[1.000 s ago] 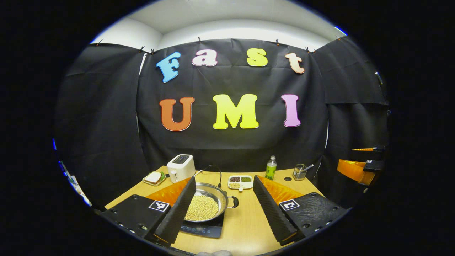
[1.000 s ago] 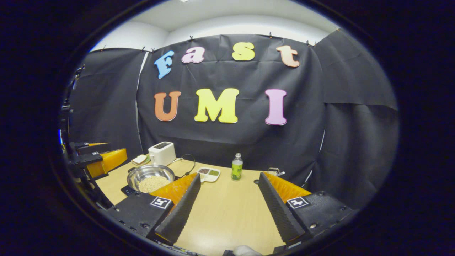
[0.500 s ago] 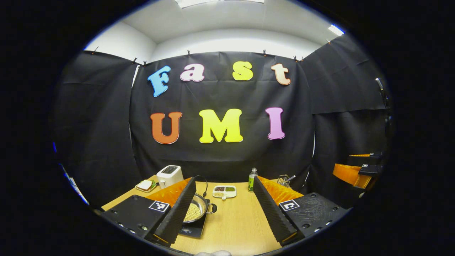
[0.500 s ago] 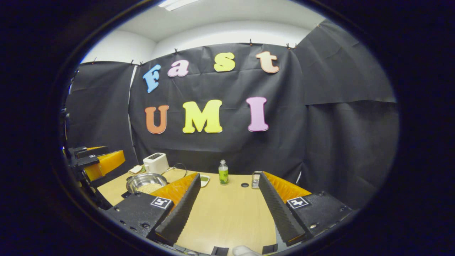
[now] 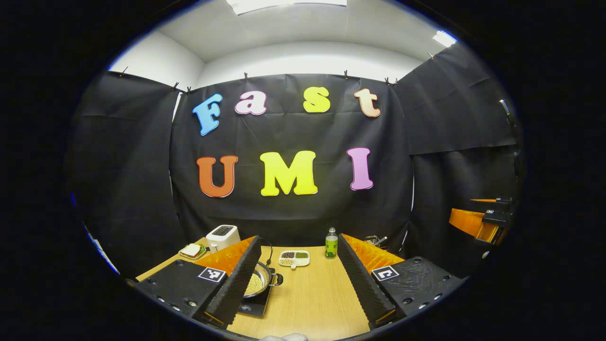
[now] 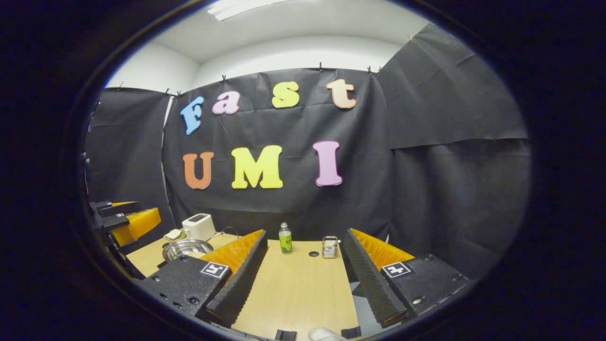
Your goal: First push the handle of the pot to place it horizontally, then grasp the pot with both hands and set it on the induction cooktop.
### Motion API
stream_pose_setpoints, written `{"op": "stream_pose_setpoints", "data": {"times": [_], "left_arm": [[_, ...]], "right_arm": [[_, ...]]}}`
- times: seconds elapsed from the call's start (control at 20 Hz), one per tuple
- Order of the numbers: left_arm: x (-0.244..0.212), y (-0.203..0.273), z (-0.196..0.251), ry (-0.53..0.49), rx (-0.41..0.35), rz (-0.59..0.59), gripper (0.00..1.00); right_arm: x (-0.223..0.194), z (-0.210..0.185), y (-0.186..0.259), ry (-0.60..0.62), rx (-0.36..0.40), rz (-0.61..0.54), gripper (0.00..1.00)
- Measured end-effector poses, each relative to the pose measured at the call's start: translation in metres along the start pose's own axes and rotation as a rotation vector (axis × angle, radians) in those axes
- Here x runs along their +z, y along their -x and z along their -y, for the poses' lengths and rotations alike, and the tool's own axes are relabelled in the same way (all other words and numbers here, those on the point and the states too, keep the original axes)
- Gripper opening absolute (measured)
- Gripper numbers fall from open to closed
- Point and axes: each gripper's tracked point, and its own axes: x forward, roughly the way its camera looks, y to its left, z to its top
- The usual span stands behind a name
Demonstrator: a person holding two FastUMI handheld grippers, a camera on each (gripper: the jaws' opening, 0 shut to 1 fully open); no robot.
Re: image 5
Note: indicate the white toaster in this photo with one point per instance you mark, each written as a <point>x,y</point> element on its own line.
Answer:
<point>222,237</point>

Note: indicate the black induction cooktop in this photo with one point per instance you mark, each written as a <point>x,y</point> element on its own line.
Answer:
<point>258,307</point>

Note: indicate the pile of pale soybeans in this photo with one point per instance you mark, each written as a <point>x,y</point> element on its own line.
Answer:
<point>254,284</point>

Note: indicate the green label plastic bottle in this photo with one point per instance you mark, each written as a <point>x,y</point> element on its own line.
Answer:
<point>331,246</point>

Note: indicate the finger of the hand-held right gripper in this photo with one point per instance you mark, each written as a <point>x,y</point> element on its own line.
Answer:
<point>502,201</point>
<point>466,221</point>

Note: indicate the small green plate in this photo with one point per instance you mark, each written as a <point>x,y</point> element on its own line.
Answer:
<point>204,253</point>

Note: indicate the row of cloth clips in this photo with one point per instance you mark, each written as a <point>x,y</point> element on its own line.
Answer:
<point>245,76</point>

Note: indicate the ceiling light panel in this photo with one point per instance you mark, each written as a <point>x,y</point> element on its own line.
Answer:
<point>284,4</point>
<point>444,38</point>

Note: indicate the sandwich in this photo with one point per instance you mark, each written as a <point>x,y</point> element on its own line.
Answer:
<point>191,250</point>

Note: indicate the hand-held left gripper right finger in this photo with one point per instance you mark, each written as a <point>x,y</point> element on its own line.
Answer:
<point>362,284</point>

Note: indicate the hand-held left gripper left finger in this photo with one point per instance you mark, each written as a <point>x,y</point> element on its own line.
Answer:
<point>241,279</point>

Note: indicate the white divided tray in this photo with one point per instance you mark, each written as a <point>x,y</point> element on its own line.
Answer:
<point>294,260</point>

